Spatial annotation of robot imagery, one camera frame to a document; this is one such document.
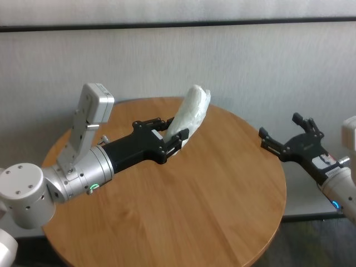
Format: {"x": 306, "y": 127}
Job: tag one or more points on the black horizontal wall strip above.
{"x": 178, "y": 23}

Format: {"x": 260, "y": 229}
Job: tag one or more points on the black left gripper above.
{"x": 130, "y": 150}

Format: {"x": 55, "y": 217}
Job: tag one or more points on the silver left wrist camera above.
{"x": 98, "y": 103}

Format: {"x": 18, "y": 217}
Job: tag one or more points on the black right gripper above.
{"x": 308, "y": 153}

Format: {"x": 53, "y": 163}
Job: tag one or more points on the silver left camera mount bracket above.
{"x": 79, "y": 139}

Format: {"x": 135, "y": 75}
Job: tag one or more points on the black baseboard strip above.
{"x": 311, "y": 216}

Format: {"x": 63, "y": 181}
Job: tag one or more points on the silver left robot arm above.
{"x": 30, "y": 192}

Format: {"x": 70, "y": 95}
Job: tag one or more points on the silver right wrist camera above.
{"x": 350, "y": 133}

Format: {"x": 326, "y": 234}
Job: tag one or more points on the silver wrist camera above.
{"x": 98, "y": 103}
{"x": 350, "y": 133}

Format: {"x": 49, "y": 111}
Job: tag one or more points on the white plastic-wrapped sandbag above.
{"x": 192, "y": 111}

